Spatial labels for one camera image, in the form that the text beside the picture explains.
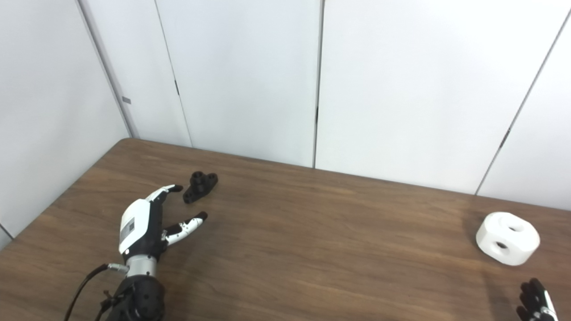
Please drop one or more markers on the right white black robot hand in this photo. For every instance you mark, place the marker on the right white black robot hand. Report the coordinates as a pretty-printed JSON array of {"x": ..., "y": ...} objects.
[{"x": 535, "y": 305}]

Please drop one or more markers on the round white plastic piece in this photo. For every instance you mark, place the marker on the round white plastic piece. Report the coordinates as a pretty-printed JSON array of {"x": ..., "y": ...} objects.
[{"x": 495, "y": 229}]

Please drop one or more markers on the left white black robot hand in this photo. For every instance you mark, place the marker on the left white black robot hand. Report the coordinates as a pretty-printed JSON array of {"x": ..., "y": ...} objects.
[{"x": 136, "y": 223}]

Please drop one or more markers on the black plastic holder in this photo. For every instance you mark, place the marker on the black plastic holder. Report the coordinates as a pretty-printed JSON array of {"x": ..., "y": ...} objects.
[{"x": 198, "y": 187}]

